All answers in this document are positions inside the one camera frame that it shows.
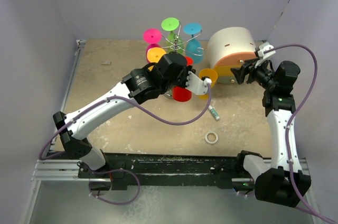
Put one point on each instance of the blue plastic wine glass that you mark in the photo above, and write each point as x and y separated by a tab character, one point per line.
193	47

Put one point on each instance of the white round drawer box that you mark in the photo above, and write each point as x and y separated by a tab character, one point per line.
229	48

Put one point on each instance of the orange wine glass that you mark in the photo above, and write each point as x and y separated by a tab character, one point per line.
209	73
154	54

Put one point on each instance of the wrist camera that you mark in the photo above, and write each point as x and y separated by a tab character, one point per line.
264	52
196	85

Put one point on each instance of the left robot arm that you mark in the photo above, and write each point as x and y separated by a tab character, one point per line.
140	85

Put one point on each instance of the red plastic wine glass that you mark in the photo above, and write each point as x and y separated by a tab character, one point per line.
181	94

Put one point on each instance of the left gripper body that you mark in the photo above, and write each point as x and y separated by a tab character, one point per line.
181	80

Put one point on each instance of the white tape roll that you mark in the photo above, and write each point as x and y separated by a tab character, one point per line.
211	137

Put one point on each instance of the pink plastic wine glass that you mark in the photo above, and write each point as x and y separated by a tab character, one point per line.
152	37

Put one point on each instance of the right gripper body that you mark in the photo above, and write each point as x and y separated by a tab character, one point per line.
262	75

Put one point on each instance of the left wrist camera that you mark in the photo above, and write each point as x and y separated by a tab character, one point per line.
196	85

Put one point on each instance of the chrome wine glass rack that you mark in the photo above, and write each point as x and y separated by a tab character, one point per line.
167	63

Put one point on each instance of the aluminium rail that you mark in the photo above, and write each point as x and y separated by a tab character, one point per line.
56	170

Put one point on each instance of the small grey metal block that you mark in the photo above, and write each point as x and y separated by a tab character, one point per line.
106	63

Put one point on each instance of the black base frame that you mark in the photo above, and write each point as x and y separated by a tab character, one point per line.
124	170

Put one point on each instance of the white green glue stick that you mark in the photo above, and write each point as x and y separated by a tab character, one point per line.
213	112

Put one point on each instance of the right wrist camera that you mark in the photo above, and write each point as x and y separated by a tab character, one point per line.
264	52

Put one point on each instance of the green plastic wine glass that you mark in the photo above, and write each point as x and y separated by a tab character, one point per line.
173	41

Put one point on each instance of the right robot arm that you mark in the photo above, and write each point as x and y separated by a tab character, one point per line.
282	181

